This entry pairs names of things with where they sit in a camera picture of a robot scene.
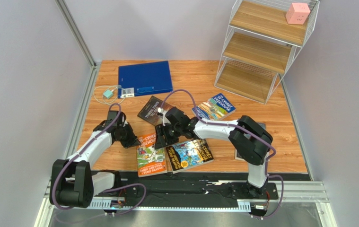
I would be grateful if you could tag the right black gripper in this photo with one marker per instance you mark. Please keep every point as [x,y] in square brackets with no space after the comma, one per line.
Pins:
[161,134]

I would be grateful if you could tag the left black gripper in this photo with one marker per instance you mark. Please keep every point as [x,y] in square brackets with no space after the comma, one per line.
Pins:
[133,140]

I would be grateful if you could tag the orange 78-Storey Treehouse book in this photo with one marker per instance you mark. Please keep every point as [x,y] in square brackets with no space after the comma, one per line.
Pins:
[150,161]

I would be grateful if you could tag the black 169-Storey Treehouse book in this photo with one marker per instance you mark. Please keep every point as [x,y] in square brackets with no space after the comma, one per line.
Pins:
[189,154]

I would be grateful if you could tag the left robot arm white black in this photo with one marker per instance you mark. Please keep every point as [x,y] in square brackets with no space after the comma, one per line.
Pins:
[73,184]

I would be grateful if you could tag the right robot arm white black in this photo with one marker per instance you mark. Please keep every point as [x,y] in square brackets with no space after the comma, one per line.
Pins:
[249,139]

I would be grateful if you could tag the Three Days To See book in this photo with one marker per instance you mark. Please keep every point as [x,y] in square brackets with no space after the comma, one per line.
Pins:
[149,112]

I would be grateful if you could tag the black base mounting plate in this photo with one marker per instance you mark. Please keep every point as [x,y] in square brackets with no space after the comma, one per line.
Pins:
[190,190]

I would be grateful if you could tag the blue file folder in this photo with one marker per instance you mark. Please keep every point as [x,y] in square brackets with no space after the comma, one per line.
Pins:
[144,79]

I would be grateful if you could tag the blue 91-Storey Treehouse book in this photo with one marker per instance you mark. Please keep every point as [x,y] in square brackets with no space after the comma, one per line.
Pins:
[215,108]

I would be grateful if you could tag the Nineteen Eighty-Four book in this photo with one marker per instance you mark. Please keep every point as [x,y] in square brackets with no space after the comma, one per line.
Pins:
[237,155]

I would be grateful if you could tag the pink cube power socket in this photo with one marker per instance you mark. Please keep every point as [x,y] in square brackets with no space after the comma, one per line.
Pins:
[298,13]

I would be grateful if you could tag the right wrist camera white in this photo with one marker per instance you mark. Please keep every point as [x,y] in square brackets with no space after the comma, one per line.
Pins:
[162,114]

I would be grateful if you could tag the teal charger with white cable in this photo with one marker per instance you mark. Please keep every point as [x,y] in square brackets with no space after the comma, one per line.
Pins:
[110,94]

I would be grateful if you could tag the white wire wooden shelf rack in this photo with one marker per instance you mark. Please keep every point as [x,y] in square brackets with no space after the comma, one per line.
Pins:
[260,47]

